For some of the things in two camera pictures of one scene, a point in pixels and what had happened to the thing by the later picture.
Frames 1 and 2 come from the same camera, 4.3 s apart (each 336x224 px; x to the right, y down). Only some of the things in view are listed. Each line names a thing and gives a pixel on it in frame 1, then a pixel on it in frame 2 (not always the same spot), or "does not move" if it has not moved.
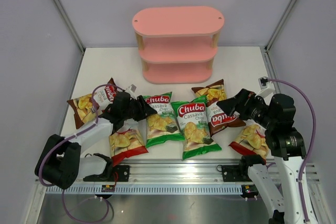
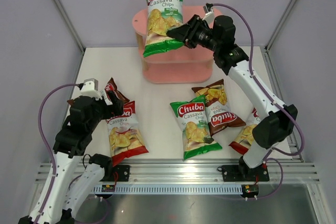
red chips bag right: x=252 y=140 does not move
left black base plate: x=120 y=173 does not move
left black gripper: x=145 y=110 -> x=115 y=109
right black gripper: x=241 y=102 -> x=188 y=32
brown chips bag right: x=218 y=119 does not move
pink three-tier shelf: x=177 y=44 does not move
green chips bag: x=192 y=121 does not move
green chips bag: x=163 y=127 -> x=165 y=11
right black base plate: x=237 y=173 does not move
